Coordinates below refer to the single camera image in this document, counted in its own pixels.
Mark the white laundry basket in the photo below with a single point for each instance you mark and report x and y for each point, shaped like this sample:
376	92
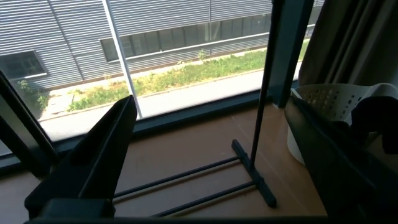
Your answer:
326	99

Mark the black clothes rack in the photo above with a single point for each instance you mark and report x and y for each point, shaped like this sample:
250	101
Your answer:
255	177

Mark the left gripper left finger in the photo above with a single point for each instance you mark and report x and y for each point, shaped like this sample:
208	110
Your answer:
93	168

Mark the brown curtain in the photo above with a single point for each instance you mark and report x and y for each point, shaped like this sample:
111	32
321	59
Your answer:
357	40

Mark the heap of clothes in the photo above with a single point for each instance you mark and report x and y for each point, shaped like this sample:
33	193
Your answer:
376	118

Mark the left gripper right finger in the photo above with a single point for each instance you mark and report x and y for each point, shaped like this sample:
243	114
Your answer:
342	174

